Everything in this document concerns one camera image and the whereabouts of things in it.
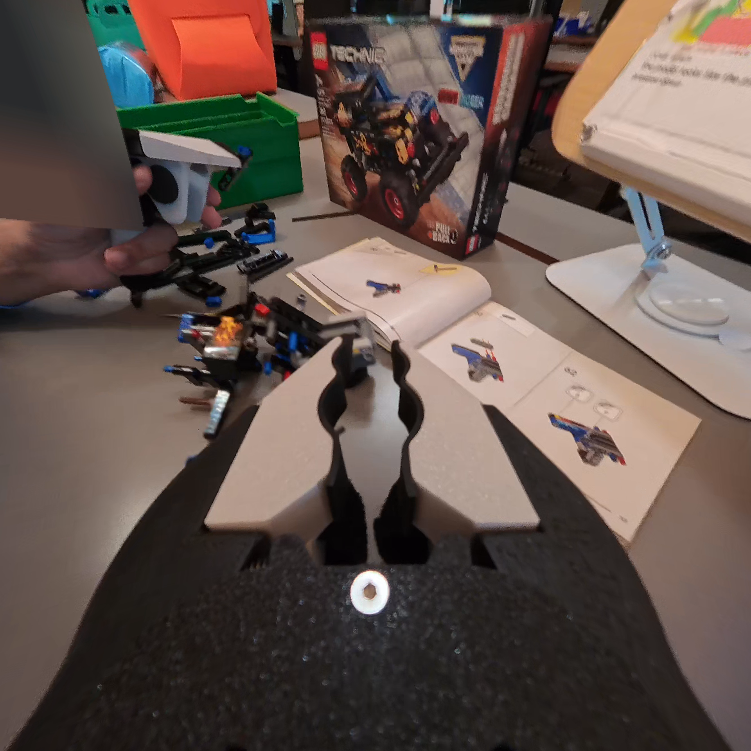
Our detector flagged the lego set box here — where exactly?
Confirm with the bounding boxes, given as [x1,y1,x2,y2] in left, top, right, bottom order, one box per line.
[305,16,552,260]

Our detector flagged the laminated instruction sheet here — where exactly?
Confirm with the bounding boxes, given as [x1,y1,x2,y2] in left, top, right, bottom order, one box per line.
[581,0,751,226]

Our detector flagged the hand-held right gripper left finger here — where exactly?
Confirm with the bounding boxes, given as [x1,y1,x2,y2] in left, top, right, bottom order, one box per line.
[204,339,369,565]

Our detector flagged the document stand with wooden board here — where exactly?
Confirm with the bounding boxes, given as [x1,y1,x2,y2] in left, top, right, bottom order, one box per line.
[546,0,751,420]

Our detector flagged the lego pieces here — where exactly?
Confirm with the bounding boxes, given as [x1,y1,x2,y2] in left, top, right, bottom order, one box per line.
[76,202,294,309]

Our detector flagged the person's left hand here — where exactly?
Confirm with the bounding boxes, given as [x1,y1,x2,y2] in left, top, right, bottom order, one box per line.
[0,166,224,307]

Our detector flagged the green plastic bin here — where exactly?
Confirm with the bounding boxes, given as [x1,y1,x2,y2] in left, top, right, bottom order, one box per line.
[116,93,305,211]

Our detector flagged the blue round bag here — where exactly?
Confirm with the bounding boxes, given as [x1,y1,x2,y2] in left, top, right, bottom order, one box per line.
[97,44,155,109]

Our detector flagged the lego chassis with flame sticker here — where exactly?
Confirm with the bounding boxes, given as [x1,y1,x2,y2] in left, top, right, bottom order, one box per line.
[163,305,265,440]

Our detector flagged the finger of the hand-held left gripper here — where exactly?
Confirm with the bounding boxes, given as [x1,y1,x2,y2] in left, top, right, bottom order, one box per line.
[136,129,254,192]

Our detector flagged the green plastic crate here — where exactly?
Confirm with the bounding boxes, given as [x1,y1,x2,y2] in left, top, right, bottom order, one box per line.
[87,0,144,50]

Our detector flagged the lego instruction booklet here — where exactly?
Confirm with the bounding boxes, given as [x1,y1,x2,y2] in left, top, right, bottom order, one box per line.
[287,236,702,543]

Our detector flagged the orange folded box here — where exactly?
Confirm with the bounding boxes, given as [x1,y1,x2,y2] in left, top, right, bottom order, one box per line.
[126,0,278,102]

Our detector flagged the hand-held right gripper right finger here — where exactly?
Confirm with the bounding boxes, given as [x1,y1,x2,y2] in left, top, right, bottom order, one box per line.
[373,340,541,565]

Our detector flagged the grey blue lego sub-assembly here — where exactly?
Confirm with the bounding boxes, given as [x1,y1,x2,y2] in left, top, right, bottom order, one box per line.
[246,292,377,389]

